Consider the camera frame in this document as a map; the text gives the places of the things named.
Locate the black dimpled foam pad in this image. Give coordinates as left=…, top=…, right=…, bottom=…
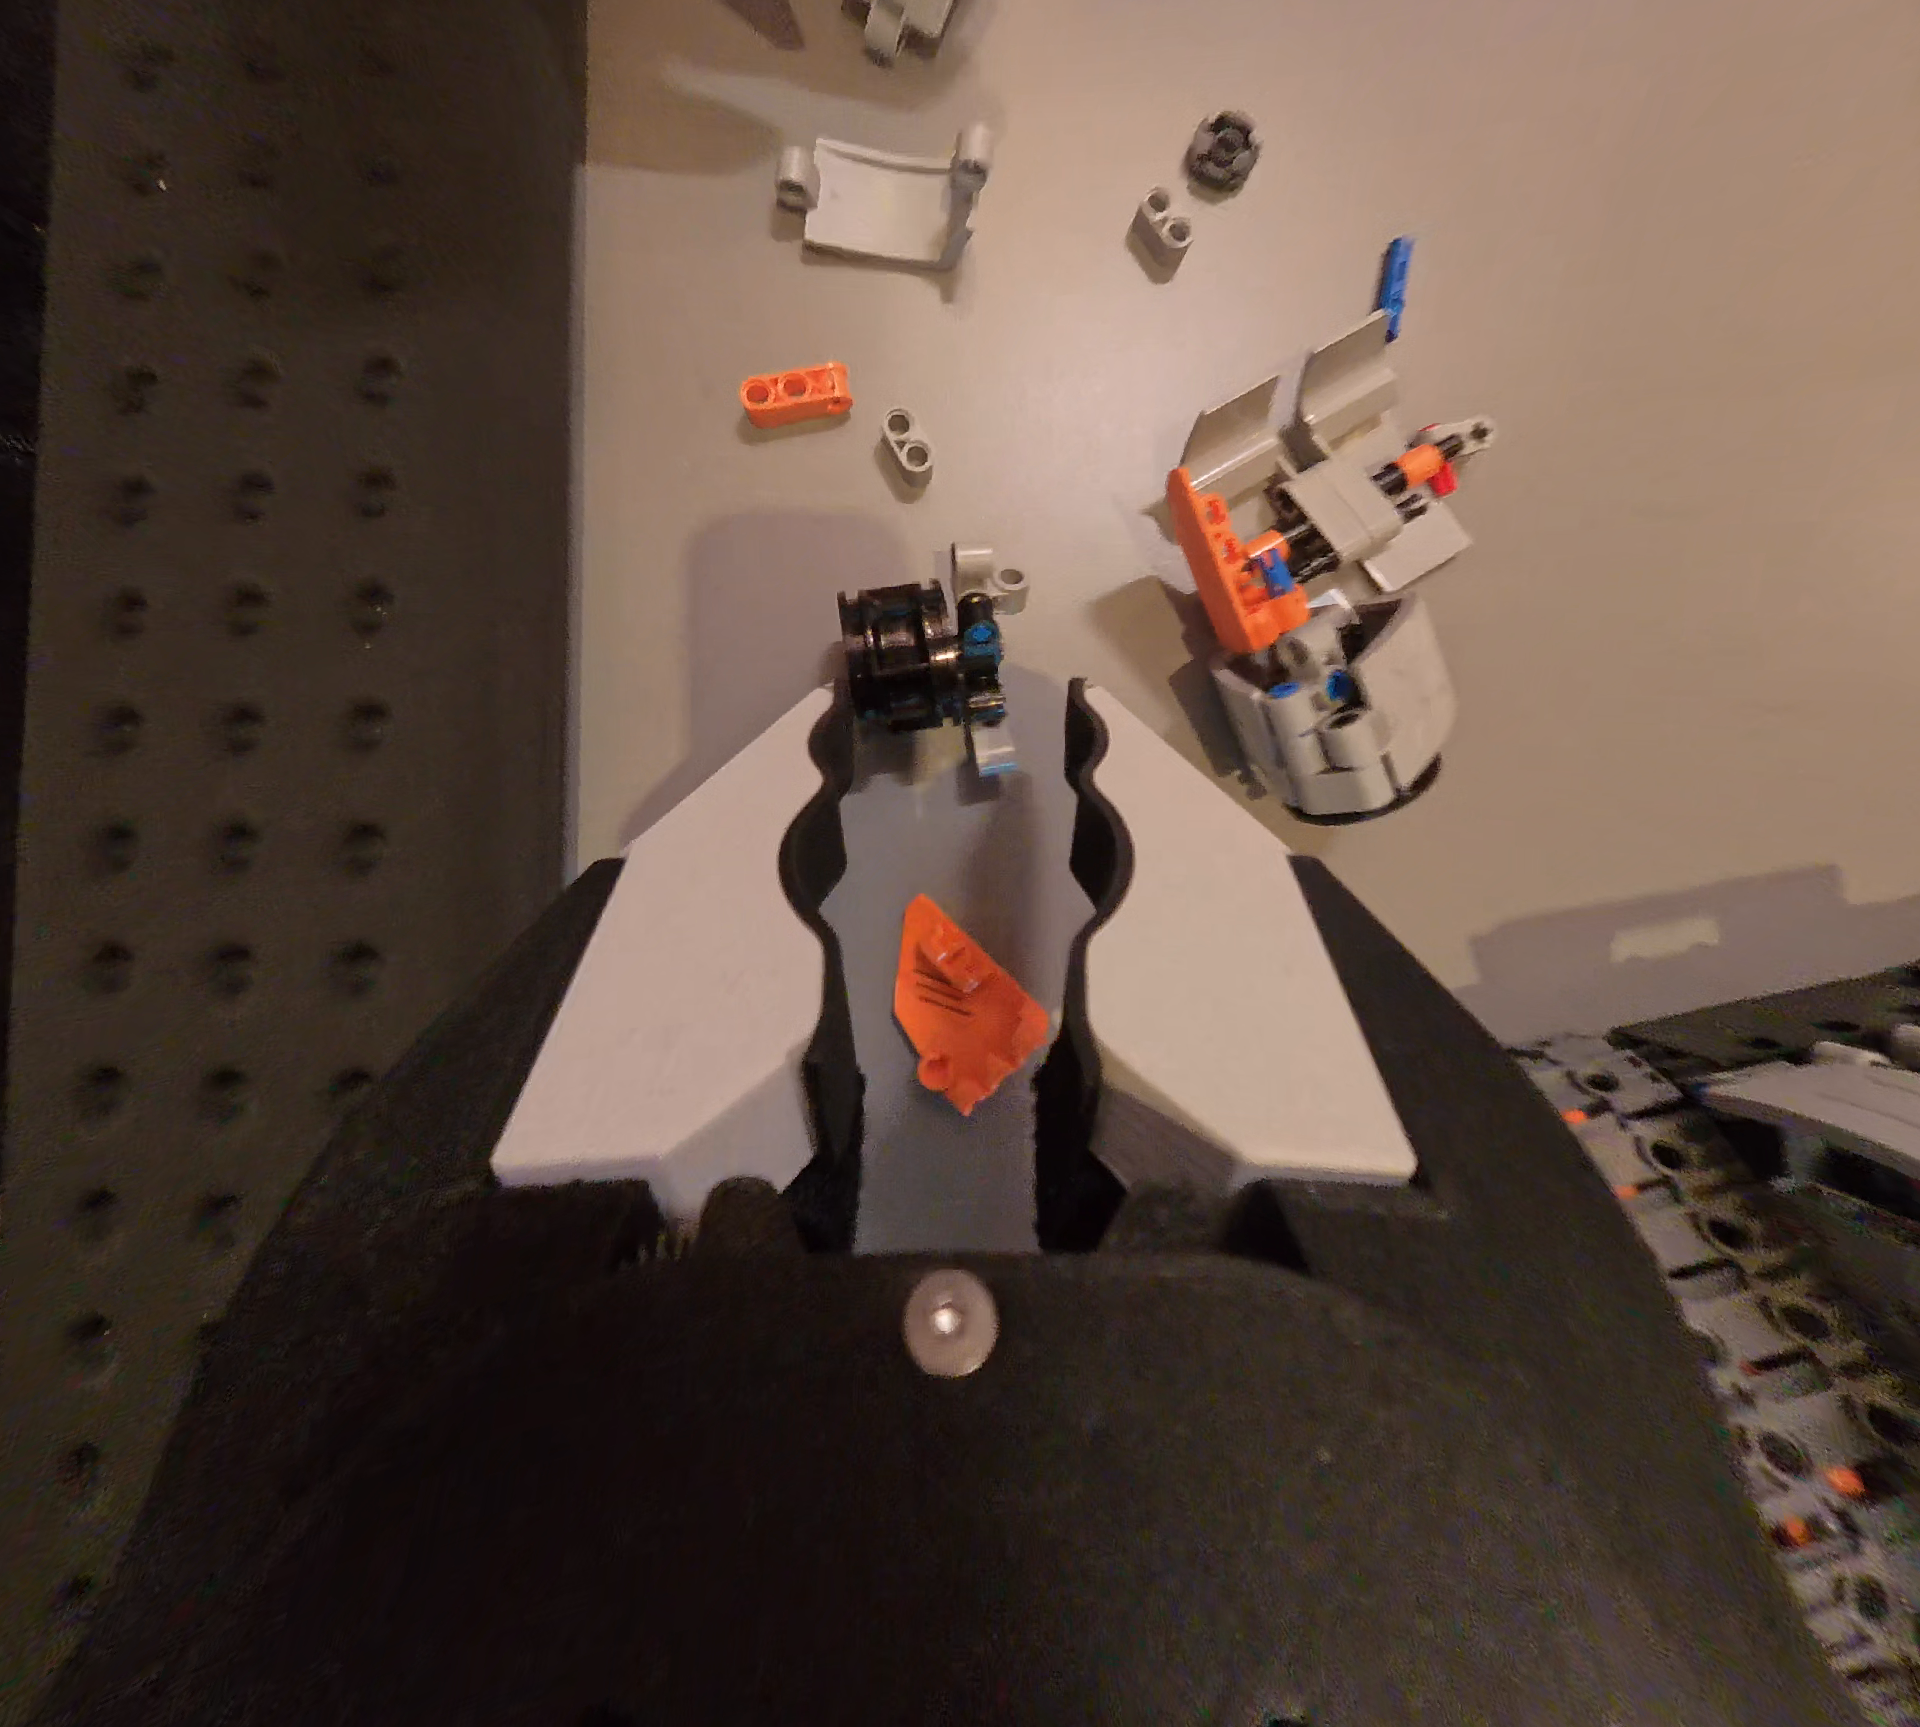
left=0, top=0, right=590, bottom=1727

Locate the grey orange block assembly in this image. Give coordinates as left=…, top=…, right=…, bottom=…
left=1166, top=309, right=1503, bottom=831

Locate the orange three-hole beam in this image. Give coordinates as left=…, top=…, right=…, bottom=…
left=738, top=359, right=854, bottom=427

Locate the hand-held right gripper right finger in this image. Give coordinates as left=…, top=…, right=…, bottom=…
left=1032, top=677, right=1423, bottom=1255

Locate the dark grey round block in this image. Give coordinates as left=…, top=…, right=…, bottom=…
left=1185, top=111, right=1267, bottom=195

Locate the tracked toy robot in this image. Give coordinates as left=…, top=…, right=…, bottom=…
left=1500, top=961, right=1920, bottom=1727

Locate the black toy wheel assembly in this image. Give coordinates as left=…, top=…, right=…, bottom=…
left=832, top=539, right=1038, bottom=783

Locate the orange wedge block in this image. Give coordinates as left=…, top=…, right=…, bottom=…
left=889, top=891, right=1050, bottom=1117

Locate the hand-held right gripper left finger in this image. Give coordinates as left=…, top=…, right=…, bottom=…
left=493, top=683, right=873, bottom=1255

